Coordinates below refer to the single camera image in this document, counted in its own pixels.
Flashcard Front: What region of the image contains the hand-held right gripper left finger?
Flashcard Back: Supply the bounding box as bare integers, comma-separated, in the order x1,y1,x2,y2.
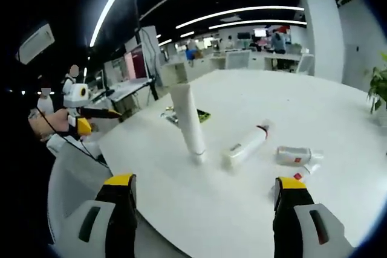
57,173,138,258

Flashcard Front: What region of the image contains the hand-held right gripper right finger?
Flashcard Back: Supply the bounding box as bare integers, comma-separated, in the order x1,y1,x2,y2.
273,176,348,258

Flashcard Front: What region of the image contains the small white skincare tube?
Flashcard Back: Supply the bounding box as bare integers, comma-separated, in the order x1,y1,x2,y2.
270,163,322,198

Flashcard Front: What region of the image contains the clear skincare bottle red label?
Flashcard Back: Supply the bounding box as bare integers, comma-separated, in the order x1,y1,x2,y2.
275,146,324,167

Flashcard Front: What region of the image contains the white skincare bottle red collar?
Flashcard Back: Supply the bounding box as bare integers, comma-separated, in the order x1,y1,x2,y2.
222,120,272,173

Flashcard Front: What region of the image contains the tall white skincare tube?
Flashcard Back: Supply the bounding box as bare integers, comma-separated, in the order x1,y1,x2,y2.
169,85,208,166

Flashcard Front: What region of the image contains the green black skincare sachet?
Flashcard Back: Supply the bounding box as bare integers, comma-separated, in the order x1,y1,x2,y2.
164,108,212,124

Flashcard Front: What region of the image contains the person's left hand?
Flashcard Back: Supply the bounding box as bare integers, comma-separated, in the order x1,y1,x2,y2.
28,108,71,143

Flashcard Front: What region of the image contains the white bag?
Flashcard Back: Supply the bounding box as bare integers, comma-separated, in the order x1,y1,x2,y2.
47,133,101,163

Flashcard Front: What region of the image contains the white standing desk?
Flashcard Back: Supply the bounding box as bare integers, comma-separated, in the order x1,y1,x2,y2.
105,78,158,111

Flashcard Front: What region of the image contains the red screen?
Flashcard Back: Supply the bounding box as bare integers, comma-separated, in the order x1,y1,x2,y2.
123,48,149,80

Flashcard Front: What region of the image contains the ceiling air conditioner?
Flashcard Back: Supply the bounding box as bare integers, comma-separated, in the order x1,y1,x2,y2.
16,22,56,65

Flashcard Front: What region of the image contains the long curved ceiling light strip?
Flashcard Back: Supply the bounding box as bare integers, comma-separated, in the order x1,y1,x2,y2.
89,0,143,48

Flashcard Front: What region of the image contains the white mesh office chair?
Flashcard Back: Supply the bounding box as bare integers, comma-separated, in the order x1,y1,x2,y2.
225,50,252,70

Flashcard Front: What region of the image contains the potted green plant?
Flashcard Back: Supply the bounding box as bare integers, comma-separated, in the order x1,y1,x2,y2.
366,60,387,114

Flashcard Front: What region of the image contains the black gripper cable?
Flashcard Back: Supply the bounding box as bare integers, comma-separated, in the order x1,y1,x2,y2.
38,112,107,166

